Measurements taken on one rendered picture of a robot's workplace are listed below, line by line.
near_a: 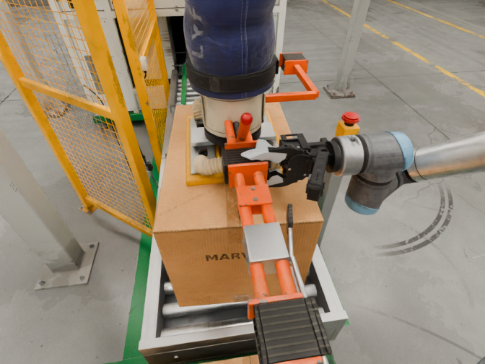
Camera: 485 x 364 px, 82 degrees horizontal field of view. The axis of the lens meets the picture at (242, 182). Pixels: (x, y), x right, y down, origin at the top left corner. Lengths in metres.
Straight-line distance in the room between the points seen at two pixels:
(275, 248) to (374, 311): 1.47
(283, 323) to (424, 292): 1.72
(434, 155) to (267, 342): 0.58
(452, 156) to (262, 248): 0.49
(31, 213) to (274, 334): 1.49
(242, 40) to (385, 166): 0.40
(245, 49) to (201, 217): 0.38
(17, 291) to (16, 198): 0.73
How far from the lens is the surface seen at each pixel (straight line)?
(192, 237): 0.68
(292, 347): 0.38
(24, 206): 1.70
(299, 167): 0.61
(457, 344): 2.01
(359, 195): 0.75
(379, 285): 1.97
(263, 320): 0.39
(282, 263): 0.44
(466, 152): 0.76
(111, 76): 1.23
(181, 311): 1.17
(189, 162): 0.81
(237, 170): 0.57
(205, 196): 0.72
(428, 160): 0.80
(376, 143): 0.67
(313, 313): 0.40
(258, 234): 0.46
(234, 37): 0.65
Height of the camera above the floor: 1.60
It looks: 43 degrees down
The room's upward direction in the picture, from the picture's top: straight up
